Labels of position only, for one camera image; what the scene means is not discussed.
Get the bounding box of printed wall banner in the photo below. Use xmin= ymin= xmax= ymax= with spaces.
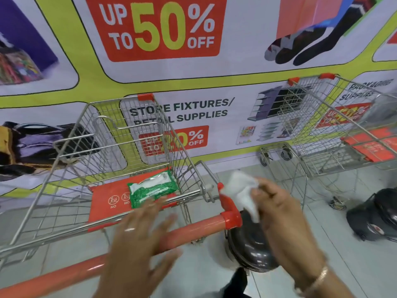
xmin=0 ymin=0 xmax=397 ymax=199

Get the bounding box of white wet wipe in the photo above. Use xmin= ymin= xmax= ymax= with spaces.
xmin=219 ymin=170 xmax=261 ymax=224

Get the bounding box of person's left hand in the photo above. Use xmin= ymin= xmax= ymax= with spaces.
xmin=93 ymin=197 xmax=184 ymax=298

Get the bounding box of black round appliance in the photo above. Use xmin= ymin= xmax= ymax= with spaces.
xmin=346 ymin=188 xmax=397 ymax=243

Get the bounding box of green wet wipe packet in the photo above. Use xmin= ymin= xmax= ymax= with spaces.
xmin=127 ymin=170 xmax=180 ymax=209

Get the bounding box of black round bin lid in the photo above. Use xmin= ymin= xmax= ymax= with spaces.
xmin=225 ymin=209 xmax=280 ymax=274

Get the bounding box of person's right hand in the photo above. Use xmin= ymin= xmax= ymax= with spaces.
xmin=249 ymin=176 xmax=328 ymax=285

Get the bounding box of gold bangle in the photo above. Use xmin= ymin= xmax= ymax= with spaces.
xmin=294 ymin=263 xmax=329 ymax=297

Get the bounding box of silver wire shopping cart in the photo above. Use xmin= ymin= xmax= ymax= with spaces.
xmin=259 ymin=72 xmax=397 ymax=211

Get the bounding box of silver shopping cart orange handle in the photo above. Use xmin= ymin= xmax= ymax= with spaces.
xmin=0 ymin=93 xmax=242 ymax=298

